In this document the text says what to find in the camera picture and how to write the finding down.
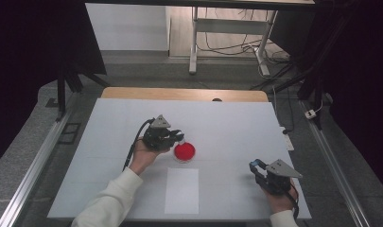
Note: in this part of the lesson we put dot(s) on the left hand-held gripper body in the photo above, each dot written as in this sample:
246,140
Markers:
157,138

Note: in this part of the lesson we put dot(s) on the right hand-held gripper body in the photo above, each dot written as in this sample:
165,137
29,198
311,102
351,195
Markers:
275,181

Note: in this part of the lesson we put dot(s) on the round red dish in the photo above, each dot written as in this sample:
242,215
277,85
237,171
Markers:
185,152

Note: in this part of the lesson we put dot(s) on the person's right hand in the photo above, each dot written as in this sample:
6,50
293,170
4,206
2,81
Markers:
282,203

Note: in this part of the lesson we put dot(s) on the person's left hand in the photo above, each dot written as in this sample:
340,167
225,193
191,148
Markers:
142,157

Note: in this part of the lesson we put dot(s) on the wooden table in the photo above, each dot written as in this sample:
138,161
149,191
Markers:
179,94

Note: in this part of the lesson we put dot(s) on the large white board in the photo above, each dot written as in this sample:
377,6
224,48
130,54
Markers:
227,126

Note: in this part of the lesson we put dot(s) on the black table grommet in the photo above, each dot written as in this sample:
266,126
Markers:
216,100

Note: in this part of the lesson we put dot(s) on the white paper sheet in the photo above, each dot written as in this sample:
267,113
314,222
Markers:
181,192

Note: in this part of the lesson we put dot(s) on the small white adapter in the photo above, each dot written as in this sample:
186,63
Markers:
310,114

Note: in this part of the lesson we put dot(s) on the black tripod stand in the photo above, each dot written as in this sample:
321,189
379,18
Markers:
307,90
61,94

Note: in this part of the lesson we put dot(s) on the black curtain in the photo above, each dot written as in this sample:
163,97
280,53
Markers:
362,78
22,63

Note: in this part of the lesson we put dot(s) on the aluminium floor rail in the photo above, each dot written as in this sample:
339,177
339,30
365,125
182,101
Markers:
339,176
38,164

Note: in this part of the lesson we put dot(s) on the white metal desk frame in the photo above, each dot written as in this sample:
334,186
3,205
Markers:
194,47

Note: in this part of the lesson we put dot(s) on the black floor frame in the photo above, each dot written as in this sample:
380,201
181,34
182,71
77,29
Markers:
69,133

